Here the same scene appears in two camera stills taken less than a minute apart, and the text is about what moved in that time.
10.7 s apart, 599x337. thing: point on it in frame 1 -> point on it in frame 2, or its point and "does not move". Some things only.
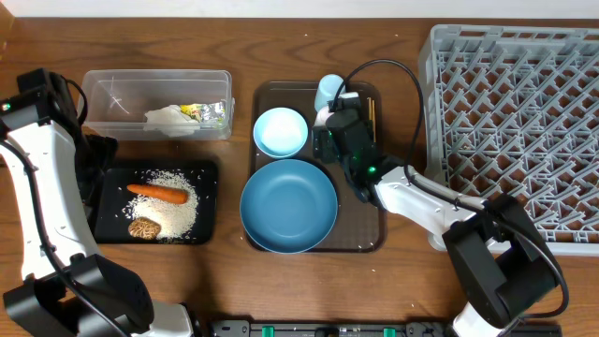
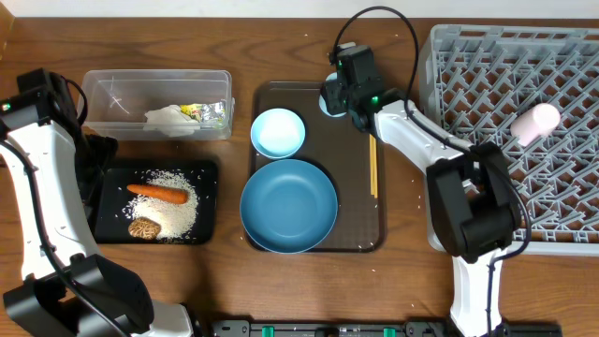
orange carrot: (168, 195) does not move
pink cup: (322, 115) -> (535, 124)
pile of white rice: (176, 220) does not move
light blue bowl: (280, 132) does not move
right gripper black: (326, 145) -> (334, 92)
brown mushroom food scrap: (144, 228) does not move
